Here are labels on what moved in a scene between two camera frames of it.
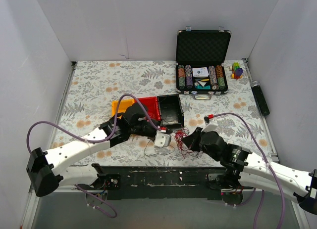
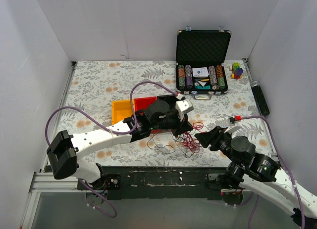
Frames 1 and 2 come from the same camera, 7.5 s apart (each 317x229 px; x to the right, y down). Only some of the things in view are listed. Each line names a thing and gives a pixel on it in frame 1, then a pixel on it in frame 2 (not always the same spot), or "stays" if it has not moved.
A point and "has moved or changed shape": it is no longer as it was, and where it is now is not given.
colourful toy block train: [237, 71] stays
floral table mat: [94, 85] stays
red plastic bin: [150, 105] stays
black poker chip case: [199, 55] stays
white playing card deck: [200, 72] stays
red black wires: [179, 136] has moved or changed shape
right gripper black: [192, 140] -> [214, 139]
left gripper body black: [150, 131] -> [180, 123]
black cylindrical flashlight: [256, 88] stays
